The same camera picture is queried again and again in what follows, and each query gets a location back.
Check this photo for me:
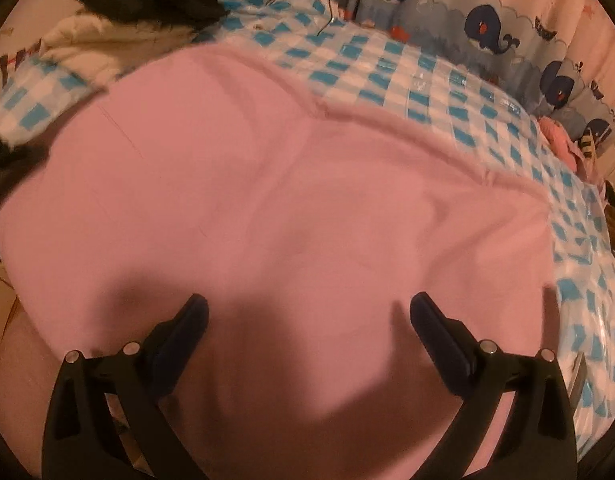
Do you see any striped cloth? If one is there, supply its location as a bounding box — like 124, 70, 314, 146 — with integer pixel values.
579, 127, 608, 161

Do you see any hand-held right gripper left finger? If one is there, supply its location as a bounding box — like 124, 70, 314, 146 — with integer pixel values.
42, 293, 210, 480

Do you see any whale printed blue cloth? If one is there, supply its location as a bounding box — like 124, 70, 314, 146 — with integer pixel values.
327, 0, 615, 136

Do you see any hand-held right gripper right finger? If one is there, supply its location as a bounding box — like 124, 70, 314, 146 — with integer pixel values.
409, 293, 579, 480

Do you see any large pink garment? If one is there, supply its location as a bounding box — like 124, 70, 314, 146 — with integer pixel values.
0, 42, 558, 480

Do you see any pink cloth bundle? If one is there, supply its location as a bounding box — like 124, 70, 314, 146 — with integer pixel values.
539, 116, 591, 173

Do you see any white fluffy cloth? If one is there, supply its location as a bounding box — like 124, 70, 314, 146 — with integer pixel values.
35, 14, 201, 88

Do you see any blue checked plastic sheet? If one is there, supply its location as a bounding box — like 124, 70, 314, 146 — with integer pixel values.
0, 0, 615, 461

